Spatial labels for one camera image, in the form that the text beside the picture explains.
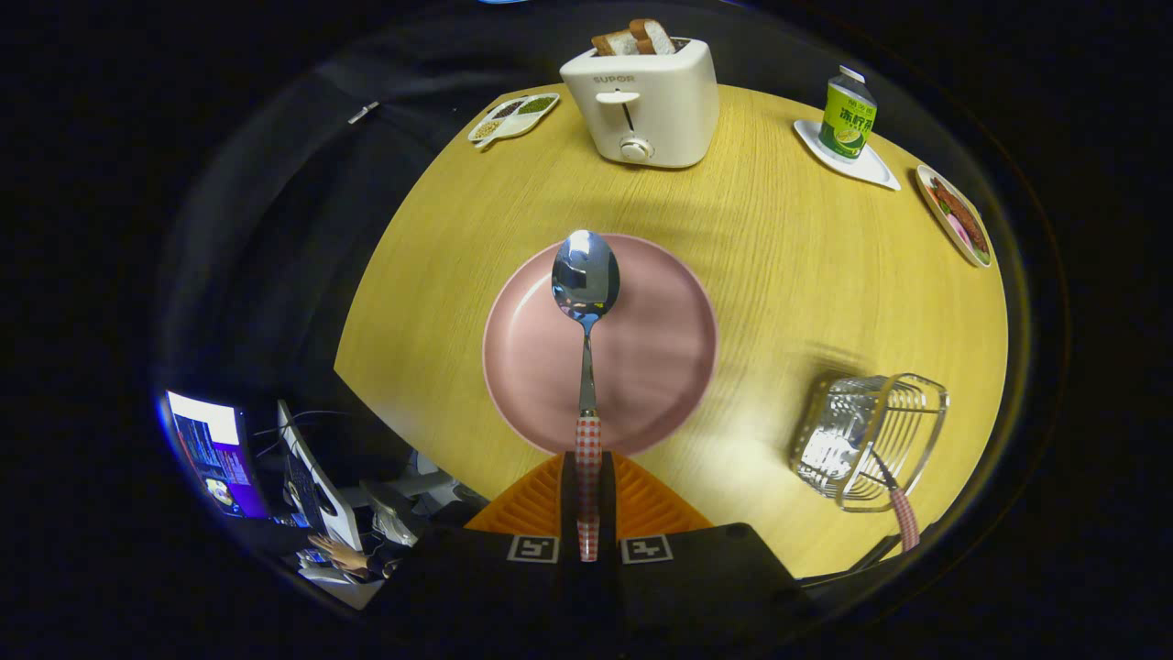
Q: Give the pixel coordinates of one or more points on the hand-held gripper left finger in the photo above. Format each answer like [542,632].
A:
[495,577]

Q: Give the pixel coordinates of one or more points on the white coaster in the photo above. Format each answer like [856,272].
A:
[871,172]

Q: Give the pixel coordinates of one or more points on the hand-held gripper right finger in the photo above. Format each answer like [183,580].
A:
[678,577]

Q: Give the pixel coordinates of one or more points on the white toaster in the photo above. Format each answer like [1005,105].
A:
[660,110]

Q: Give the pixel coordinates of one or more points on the small bread slice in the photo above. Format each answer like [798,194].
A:
[614,43]

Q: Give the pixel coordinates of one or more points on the green label drink bottle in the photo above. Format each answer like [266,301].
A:
[848,119]

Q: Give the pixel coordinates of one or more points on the pink plate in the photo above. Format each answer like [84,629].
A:
[660,357]

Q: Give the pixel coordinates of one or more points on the silver cloth clip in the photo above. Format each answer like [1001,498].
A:
[363,112]

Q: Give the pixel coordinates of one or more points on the grey office chair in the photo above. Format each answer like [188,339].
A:
[403,513]

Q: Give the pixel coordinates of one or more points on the white laptop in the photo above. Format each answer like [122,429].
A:
[321,486]

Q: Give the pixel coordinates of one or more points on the white plate of food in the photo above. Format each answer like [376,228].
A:
[958,218]

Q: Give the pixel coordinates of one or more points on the large bread slice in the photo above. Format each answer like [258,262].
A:
[655,37]

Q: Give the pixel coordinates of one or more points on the lit computer monitor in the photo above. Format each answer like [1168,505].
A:
[215,454]

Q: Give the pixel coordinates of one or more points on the white divided condiment dish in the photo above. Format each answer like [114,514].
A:
[509,121]

